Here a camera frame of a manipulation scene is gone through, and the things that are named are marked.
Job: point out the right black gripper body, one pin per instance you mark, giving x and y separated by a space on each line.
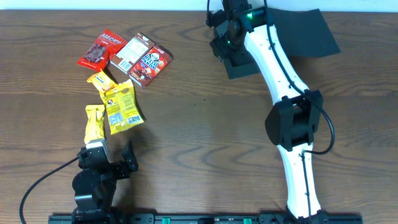
226 46

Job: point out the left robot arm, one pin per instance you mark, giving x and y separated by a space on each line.
95 185

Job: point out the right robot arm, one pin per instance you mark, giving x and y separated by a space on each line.
246 38

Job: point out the black cardboard box with lid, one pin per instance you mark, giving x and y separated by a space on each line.
301 34

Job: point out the red Hello Panda box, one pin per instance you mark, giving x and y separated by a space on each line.
149 66

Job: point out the brown Pocky box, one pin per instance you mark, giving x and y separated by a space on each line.
132 52

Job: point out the yellow wrapped snack bar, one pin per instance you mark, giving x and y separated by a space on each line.
95 125

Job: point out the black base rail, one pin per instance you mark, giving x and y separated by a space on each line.
263 218

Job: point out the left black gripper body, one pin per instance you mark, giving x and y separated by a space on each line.
119 172

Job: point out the red Hacks candy bag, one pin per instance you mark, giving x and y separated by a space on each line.
104 48

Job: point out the yellow Hacks candy bag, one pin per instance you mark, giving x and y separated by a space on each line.
120 105

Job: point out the small orange biscuit packet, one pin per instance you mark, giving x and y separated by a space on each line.
102 82

